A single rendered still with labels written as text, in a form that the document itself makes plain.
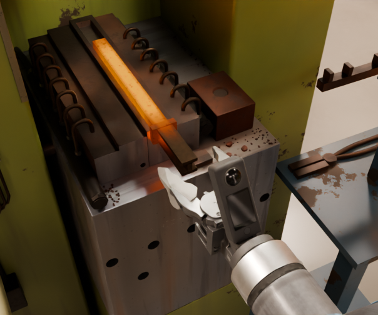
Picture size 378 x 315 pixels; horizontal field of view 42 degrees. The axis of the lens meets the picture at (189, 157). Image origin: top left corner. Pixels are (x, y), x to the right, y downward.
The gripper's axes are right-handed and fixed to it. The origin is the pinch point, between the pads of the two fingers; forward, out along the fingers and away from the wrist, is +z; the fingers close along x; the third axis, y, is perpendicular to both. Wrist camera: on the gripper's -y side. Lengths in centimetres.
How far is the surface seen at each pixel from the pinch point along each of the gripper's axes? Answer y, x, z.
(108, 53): -0.4, -0.7, 33.3
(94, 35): 1.8, 0.1, 44.5
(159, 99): 1.2, 2.9, 16.9
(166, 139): -0.8, -1.8, 4.7
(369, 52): 101, 176, 115
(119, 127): 1.4, -6.6, 13.3
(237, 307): 68, 17, 3
